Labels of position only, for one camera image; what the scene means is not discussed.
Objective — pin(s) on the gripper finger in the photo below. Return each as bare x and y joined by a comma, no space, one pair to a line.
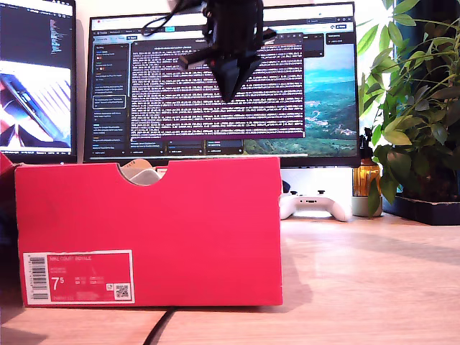
246,68
227,79

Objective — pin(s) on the red Nike shoebox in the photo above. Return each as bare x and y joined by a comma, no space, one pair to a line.
179,233

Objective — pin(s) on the wide black computer monitor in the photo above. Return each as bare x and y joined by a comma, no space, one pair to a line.
179,108

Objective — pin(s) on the brown cardboard insert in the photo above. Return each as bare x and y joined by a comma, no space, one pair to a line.
138,164

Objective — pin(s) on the white game controller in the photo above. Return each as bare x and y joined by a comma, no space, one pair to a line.
316,206

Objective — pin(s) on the amber pump bottle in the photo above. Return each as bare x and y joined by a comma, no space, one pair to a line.
364,178

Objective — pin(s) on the green leafy houseplant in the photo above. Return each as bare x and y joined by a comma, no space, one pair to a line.
417,108

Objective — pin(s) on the small pale green pot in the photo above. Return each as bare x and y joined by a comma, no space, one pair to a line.
361,206

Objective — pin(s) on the dark plant tray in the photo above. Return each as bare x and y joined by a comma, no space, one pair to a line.
427,212

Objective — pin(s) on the black monitor showing camera feed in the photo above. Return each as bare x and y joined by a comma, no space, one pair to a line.
36,90

